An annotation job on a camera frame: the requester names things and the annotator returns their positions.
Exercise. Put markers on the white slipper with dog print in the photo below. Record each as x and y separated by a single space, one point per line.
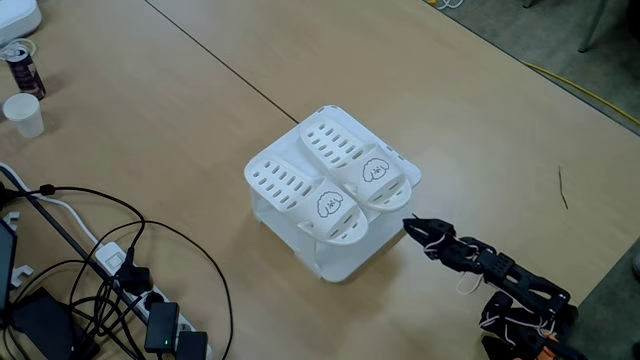
350 160
300 200

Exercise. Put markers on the white two-tier shoe rack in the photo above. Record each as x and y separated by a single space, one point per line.
350 260

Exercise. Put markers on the large black power adapter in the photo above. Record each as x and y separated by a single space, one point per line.
191 345

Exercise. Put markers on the grey chair leg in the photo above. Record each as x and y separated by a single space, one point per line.
597 25

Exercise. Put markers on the black plug-in charger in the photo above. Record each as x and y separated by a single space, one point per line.
134 277

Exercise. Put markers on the white power strip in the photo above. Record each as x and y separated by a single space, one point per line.
111 260

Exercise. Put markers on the black flat box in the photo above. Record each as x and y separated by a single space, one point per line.
45 325

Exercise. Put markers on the white paper cup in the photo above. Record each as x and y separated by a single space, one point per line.
24 117

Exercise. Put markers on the dark purple drink can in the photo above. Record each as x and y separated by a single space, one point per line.
27 75

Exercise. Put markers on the white flat device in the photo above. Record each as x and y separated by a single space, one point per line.
15 17

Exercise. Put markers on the white printed bracket part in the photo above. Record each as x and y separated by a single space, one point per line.
22 274

